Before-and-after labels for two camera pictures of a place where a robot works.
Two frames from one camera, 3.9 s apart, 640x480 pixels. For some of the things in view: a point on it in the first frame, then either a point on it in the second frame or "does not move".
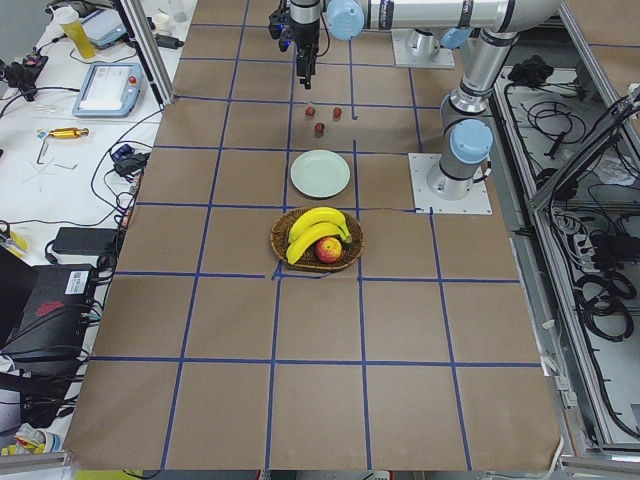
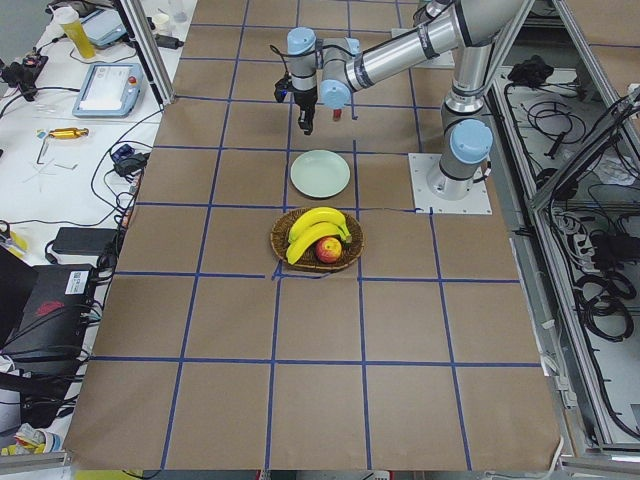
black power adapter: (168, 42) does not move
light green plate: (320, 173) does not move
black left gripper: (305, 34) -> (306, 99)
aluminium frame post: (148, 50) does not move
